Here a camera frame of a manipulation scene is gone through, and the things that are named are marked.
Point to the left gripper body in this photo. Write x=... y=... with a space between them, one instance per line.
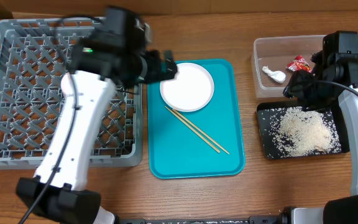
x=149 y=71

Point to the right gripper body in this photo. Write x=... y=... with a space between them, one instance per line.
x=299 y=90

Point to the red snack wrapper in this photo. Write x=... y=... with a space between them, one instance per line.
x=299 y=63

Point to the white tissue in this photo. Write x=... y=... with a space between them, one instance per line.
x=277 y=76

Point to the large white plate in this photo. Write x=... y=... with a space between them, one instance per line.
x=191 y=89

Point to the white rice pile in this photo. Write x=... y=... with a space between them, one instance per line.
x=296 y=133

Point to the wooden chopstick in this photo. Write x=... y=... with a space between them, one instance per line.
x=202 y=133
x=193 y=129

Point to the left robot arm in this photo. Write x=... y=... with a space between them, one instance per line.
x=113 y=54

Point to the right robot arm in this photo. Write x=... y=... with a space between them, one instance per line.
x=334 y=83

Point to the grey dishwasher rack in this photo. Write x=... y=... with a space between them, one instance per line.
x=31 y=98

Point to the black tray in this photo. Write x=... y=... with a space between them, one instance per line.
x=263 y=123

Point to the clear plastic bin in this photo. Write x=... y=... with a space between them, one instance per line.
x=276 y=53

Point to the teal serving tray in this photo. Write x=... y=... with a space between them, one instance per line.
x=175 y=151

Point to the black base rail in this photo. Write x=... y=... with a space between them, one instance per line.
x=257 y=219

